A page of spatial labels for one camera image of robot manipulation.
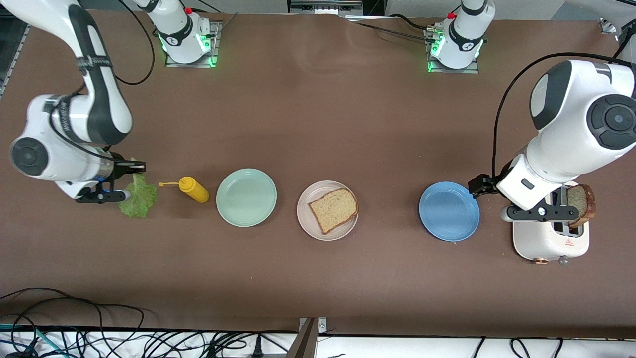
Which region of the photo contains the green lettuce leaf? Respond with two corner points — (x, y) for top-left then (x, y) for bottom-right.
(118, 158), (158, 218)

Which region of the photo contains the yellow mustard squeeze bottle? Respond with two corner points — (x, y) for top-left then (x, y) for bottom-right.
(159, 177), (210, 203)

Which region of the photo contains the brown bread slice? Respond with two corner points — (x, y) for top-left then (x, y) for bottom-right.
(566, 184), (596, 228)
(308, 188), (359, 235)

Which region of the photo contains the blue plate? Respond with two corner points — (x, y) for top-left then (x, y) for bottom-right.
(419, 181), (480, 243)

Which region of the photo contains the mint green plate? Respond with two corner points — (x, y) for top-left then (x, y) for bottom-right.
(216, 168), (277, 228)

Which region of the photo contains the beige plate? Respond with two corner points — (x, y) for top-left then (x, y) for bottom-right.
(297, 180), (359, 242)

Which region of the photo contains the white two-slot toaster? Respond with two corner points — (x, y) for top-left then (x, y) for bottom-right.
(512, 180), (591, 266)

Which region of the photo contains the metal rack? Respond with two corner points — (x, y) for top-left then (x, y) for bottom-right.
(288, 0), (364, 15)

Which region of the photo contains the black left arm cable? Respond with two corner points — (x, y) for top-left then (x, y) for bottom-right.
(492, 52), (636, 179)

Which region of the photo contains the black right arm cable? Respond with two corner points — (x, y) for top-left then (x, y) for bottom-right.
(50, 0), (156, 162)

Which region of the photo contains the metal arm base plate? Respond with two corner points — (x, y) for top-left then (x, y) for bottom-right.
(165, 20), (222, 69)
(426, 26), (480, 75)

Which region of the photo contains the black loose cable loop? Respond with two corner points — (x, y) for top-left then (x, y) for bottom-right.
(0, 287), (146, 358)

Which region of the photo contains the aluminium frame rail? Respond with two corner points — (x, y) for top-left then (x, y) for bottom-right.
(0, 15), (30, 100)

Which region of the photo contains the black cable to arm base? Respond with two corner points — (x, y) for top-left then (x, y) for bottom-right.
(343, 14), (440, 43)

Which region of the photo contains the teal cable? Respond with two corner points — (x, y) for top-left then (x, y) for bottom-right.
(0, 323), (58, 358)

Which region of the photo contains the aluminium frame profile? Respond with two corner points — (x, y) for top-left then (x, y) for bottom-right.
(599, 15), (636, 35)

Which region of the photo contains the metal table bracket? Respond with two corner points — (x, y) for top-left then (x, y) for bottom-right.
(286, 317), (328, 358)

